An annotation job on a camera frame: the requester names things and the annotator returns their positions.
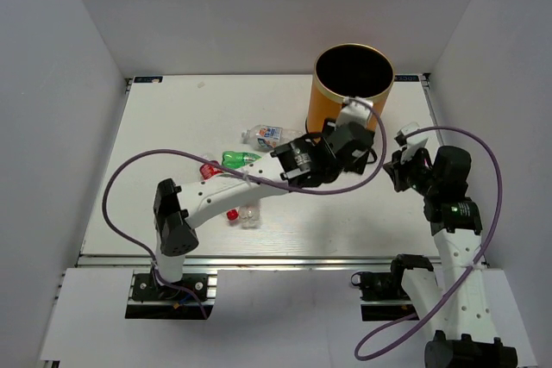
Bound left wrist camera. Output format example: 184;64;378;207
336;97;373;129

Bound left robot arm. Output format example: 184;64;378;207
152;122;374;298

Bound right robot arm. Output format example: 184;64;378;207
384;145;518;367

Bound red label bottle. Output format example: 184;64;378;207
238;201;261;229
198;153;239;224

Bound orange cylindrical bin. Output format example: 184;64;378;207
305;43;395;133

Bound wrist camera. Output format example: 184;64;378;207
395;122;429;158
336;97;373;129

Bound purple cable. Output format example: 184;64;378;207
101;98;385;317
354;126;504;363

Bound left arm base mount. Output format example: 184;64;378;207
125;271;214;321

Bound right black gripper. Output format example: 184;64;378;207
383;144;439;196

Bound green plastic bottle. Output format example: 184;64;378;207
222;151;260;169

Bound clear bottle blue orange label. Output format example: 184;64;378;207
241;124;303;152

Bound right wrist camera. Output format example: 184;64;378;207
395;122;429;158

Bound aluminium table rail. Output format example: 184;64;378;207
77;255;402;272

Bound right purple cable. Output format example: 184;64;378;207
354;126;504;363

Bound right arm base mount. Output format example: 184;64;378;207
350;254;434;321

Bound red label bottle upright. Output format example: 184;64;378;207
238;201;261;229

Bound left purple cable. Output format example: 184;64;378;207
101;98;385;317

